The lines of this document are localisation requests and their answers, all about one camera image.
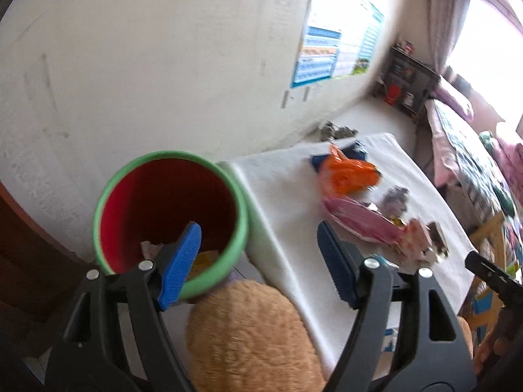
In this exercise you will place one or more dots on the wall power outlet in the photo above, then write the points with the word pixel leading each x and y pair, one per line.
pixel 306 94

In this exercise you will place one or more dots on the plaid patchwork bed cover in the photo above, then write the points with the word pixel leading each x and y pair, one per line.
pixel 466 171

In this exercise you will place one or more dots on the green number wall poster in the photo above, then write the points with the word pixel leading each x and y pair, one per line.
pixel 369 41

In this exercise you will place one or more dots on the purple pillow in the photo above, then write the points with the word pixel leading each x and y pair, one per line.
pixel 445 92

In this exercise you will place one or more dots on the white milk carton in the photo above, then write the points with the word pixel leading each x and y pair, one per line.
pixel 390 339

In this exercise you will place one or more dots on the wall switch plate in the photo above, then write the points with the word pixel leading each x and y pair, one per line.
pixel 287 99

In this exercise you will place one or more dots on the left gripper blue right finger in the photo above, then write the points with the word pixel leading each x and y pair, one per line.
pixel 342 260

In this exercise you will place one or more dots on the grey shoes on floor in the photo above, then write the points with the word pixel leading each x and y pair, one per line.
pixel 329 132

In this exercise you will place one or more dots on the red bucket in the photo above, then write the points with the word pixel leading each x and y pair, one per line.
pixel 392 94

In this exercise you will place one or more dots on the pink white candy wrapper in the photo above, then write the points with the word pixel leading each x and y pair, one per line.
pixel 415 245

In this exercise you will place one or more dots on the white chart wall poster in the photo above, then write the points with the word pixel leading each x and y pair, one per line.
pixel 351 39

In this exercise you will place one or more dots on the red green trash bin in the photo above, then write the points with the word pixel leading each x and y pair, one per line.
pixel 154 197

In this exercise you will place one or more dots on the dark bedside shelf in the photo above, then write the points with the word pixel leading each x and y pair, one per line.
pixel 417 82

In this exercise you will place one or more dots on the pink window curtain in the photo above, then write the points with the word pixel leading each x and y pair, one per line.
pixel 445 19

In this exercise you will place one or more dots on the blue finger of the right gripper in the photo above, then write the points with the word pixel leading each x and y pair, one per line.
pixel 508 290

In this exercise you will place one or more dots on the blue pinyin wall poster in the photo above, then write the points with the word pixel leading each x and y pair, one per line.
pixel 317 56

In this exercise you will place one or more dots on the orange snack wrapper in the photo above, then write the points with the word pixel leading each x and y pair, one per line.
pixel 339 175

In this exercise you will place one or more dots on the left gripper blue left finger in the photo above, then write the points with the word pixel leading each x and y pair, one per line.
pixel 174 263

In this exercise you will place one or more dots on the grey paper ball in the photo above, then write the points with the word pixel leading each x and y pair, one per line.
pixel 394 202

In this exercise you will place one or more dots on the large pink snack bag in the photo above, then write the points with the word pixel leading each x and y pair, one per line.
pixel 359 220

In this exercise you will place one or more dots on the pink folded quilt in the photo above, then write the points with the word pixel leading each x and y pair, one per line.
pixel 509 157

